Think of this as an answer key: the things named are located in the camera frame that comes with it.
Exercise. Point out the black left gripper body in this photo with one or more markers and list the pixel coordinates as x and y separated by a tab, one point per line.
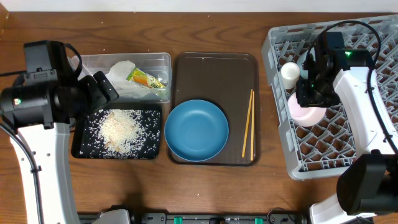
95	99

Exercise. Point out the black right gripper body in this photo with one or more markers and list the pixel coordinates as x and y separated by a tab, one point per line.
315	93

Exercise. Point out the white napkin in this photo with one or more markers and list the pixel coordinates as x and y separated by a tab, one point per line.
117	77

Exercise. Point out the pink bowl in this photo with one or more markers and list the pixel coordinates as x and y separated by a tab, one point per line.
304	116

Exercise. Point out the cream plastic cup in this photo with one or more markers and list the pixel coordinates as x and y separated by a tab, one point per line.
290	73

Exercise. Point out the light blue small bowl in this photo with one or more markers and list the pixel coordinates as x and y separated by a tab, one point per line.
300	63

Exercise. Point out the green yellow snack wrapper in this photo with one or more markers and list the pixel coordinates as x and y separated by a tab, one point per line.
142	78

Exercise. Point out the rice leftovers pile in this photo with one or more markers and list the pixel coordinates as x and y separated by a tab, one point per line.
121	132

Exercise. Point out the grey dishwasher rack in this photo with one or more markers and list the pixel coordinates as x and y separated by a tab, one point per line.
327	148

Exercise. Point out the dark blue plate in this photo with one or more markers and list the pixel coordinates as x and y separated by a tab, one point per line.
196	130

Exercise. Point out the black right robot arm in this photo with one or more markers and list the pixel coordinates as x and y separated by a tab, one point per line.
339	75

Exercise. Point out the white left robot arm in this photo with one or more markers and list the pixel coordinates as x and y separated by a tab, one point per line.
37	116

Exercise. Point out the clear plastic bin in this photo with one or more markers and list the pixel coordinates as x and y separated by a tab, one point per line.
156	64

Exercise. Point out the black tray bin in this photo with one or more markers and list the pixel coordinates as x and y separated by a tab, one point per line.
155	149

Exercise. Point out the wooden chopstick right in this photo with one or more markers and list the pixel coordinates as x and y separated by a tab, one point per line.
252	126

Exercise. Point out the wooden chopstick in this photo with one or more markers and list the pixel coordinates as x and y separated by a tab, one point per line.
252	126
247	124

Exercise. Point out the brown serving tray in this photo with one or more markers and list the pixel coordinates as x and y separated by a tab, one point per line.
226	81

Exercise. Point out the wooden chopstick left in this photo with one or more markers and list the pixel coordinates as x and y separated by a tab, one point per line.
247	124

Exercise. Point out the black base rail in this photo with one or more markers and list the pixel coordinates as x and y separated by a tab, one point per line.
274	217

